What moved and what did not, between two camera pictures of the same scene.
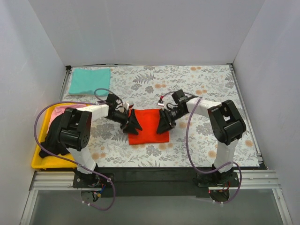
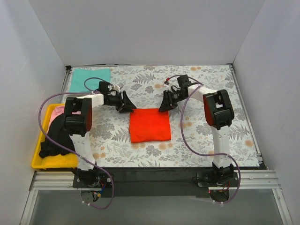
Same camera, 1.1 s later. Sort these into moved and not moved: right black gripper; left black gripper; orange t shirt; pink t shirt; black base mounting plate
Moved: left black gripper; right black gripper
Not moved: orange t shirt; pink t shirt; black base mounting plate
